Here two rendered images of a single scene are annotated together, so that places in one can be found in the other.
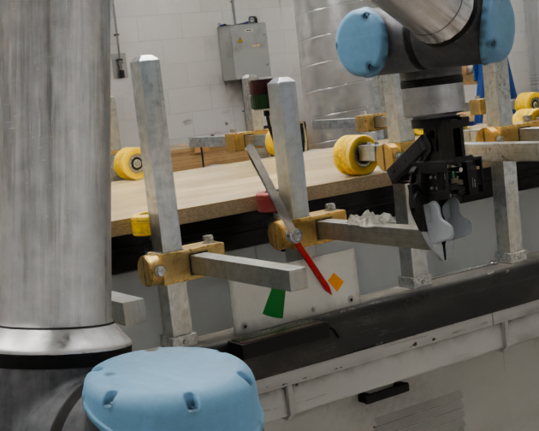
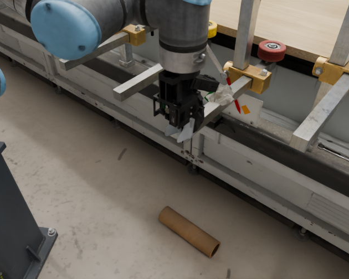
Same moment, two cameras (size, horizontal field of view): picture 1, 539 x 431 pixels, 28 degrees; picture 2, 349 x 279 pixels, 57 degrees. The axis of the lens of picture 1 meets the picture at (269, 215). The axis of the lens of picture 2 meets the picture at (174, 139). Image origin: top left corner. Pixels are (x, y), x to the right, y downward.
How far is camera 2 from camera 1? 160 cm
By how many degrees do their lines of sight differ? 72
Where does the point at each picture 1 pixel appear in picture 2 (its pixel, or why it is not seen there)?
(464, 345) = (330, 194)
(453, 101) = (165, 62)
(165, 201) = not seen: hidden behind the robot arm
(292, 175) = (237, 43)
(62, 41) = not seen: outside the picture
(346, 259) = (255, 103)
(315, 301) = (231, 110)
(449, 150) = (161, 91)
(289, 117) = (245, 8)
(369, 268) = (348, 117)
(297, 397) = (222, 139)
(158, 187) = not seen: hidden behind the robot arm
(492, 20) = (35, 27)
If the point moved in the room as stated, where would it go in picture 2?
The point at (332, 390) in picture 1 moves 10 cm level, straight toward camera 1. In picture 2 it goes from (240, 149) to (213, 154)
